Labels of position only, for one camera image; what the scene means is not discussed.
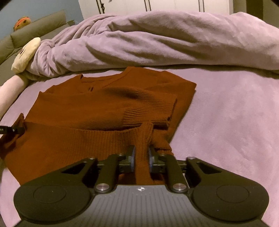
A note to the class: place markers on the lavender bed sheet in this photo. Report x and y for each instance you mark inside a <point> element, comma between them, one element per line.
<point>228,113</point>

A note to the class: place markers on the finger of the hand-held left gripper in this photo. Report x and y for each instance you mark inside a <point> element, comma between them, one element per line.
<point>17,129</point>

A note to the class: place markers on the grey rumpled blanket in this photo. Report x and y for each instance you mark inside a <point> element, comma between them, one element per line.
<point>174,39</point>

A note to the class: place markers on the yellow face plush toy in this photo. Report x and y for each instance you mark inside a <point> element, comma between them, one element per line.
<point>24,56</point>

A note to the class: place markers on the pink pillow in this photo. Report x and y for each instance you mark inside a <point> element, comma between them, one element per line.
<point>11,89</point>

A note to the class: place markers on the wardrobe with doors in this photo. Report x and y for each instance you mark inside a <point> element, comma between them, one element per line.
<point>174,5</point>

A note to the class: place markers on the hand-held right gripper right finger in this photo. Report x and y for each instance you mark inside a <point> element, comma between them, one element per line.
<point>150,160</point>

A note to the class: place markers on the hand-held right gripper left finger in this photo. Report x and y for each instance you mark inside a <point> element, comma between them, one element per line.
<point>133,160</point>

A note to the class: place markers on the orange plush toy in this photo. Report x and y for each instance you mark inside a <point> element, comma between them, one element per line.
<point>21,23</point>

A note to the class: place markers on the brown knit cardigan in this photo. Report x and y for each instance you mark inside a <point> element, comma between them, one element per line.
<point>76,113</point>

